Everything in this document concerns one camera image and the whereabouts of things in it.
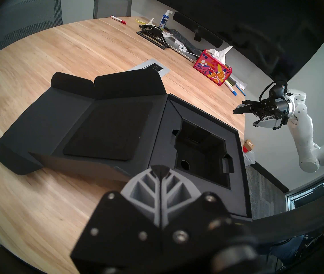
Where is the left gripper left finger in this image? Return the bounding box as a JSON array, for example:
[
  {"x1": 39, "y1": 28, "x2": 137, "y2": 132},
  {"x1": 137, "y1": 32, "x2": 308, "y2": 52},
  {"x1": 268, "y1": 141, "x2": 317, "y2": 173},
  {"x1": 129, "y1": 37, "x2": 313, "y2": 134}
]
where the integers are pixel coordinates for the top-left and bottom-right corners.
[{"x1": 71, "y1": 166, "x2": 162, "y2": 274}]

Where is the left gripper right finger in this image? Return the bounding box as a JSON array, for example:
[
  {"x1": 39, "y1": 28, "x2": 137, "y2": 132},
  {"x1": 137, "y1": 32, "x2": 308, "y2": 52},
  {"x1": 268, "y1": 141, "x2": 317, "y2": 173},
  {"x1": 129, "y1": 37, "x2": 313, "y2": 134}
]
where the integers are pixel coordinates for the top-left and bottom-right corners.
[{"x1": 160, "y1": 166, "x2": 255, "y2": 274}]

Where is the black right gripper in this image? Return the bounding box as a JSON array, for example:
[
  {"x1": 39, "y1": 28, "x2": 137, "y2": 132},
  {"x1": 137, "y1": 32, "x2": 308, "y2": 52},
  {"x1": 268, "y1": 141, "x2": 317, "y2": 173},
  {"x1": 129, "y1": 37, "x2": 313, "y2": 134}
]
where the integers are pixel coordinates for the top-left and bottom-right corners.
[{"x1": 232, "y1": 84, "x2": 291, "y2": 130}]

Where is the black cardboard box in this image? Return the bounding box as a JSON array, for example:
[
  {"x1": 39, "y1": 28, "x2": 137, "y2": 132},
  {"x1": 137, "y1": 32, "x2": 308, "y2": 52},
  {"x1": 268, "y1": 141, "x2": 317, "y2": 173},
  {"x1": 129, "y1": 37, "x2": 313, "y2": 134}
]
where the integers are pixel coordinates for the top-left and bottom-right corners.
[{"x1": 0, "y1": 68, "x2": 253, "y2": 222}]

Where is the red floral tissue box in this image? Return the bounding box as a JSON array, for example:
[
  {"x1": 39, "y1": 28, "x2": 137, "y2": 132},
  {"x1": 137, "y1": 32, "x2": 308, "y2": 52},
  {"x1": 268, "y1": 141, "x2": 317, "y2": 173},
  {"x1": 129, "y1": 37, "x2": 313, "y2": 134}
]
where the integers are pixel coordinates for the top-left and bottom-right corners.
[{"x1": 193, "y1": 49, "x2": 232, "y2": 86}]

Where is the white tissue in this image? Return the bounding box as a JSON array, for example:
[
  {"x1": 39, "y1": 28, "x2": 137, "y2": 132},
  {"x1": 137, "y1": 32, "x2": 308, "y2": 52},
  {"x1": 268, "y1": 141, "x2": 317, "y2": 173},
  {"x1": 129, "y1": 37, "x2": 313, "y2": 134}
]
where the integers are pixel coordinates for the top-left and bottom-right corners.
[{"x1": 208, "y1": 46, "x2": 233, "y2": 64}]

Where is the black keyboard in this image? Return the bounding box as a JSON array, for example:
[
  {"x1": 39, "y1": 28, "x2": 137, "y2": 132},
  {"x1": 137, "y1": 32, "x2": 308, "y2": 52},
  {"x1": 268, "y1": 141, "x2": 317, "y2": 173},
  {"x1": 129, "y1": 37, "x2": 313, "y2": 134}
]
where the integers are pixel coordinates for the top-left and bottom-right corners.
[{"x1": 166, "y1": 28, "x2": 202, "y2": 53}]

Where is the black video conference bar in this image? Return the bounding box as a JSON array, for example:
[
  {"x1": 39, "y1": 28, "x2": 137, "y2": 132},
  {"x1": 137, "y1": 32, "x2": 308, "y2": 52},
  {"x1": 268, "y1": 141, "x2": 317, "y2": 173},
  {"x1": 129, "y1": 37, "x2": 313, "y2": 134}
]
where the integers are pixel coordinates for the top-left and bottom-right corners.
[{"x1": 173, "y1": 12, "x2": 223, "y2": 48}]

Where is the silver table power panel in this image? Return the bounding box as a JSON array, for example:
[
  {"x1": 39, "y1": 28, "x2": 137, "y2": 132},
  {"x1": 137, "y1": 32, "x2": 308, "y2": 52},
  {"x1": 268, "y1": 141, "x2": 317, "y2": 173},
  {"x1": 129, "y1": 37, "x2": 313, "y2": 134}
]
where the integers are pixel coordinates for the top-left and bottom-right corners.
[{"x1": 128, "y1": 59, "x2": 169, "y2": 75}]

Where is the black laptop stand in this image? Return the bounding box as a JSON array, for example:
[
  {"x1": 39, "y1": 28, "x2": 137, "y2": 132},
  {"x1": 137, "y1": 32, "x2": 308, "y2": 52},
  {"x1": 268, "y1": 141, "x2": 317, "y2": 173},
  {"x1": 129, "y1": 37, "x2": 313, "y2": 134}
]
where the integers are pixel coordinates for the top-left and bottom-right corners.
[{"x1": 137, "y1": 25, "x2": 169, "y2": 50}]

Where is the whiteboard cleaner spray bottle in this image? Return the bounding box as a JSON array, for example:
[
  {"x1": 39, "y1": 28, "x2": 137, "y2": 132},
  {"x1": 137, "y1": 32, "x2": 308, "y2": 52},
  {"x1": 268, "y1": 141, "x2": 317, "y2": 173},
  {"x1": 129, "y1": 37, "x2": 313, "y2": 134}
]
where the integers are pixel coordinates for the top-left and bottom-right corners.
[{"x1": 159, "y1": 10, "x2": 173, "y2": 31}]

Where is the gray plain-back office chair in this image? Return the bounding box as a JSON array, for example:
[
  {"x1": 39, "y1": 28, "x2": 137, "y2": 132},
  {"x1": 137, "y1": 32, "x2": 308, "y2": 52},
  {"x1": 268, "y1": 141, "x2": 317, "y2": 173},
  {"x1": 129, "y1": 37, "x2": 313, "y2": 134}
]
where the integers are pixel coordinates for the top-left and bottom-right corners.
[{"x1": 91, "y1": 0, "x2": 132, "y2": 19}]

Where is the gray mesh office chair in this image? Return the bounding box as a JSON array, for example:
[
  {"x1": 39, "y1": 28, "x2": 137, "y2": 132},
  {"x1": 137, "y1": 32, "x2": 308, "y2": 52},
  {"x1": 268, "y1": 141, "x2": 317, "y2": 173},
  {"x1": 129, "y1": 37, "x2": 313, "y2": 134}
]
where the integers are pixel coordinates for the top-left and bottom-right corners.
[{"x1": 0, "y1": 0, "x2": 63, "y2": 58}]

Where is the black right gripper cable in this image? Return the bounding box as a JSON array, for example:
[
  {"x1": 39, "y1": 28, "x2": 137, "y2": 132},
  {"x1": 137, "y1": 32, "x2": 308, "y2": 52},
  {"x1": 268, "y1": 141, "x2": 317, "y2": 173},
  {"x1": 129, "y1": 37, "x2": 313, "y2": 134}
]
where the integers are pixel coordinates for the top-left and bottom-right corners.
[{"x1": 260, "y1": 81, "x2": 288, "y2": 102}]

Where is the large black wall screen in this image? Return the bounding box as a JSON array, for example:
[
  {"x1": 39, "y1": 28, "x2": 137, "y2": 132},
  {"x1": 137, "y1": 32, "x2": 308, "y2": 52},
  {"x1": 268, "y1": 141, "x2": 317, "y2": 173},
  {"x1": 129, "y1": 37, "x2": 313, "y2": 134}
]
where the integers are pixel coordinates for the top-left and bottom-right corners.
[{"x1": 139, "y1": 0, "x2": 324, "y2": 82}]

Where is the coiled black cable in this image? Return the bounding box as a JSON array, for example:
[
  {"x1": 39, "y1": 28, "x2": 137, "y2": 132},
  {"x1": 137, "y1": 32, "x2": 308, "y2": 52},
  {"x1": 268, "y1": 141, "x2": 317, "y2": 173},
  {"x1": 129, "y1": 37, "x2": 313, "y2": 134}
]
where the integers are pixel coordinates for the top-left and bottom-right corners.
[{"x1": 139, "y1": 25, "x2": 162, "y2": 37}]

